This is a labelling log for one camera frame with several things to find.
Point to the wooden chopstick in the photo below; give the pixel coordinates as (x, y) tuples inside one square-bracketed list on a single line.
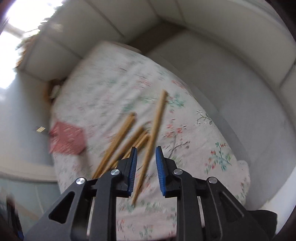
[(136, 143), (115, 143), (151, 143), (137, 135)]

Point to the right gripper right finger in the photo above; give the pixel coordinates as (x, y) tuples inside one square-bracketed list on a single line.
[(206, 210)]

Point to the white lower cabinets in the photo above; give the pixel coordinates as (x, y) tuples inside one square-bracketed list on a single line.
[(261, 32)]

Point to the black chopstick gold band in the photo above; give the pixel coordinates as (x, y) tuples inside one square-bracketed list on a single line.
[(43, 130)]

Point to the floral tablecloth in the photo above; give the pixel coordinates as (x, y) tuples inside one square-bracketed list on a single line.
[(113, 81)]

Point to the pink perforated holder basket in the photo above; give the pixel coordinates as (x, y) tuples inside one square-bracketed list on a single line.
[(67, 139)]

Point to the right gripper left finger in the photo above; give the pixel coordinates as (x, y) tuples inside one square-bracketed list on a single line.
[(86, 210)]

